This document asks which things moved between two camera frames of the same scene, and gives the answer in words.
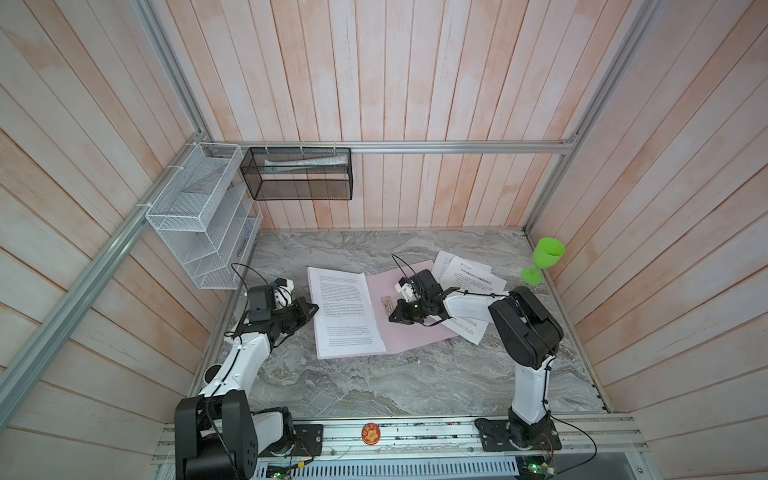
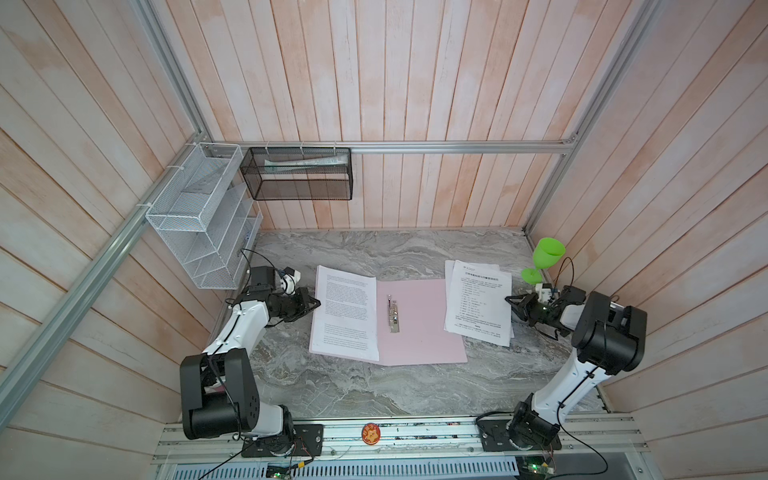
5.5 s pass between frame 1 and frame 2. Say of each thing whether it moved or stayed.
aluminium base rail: stayed
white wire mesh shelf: stayed
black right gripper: moved
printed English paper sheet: stayed
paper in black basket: stayed
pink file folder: moved
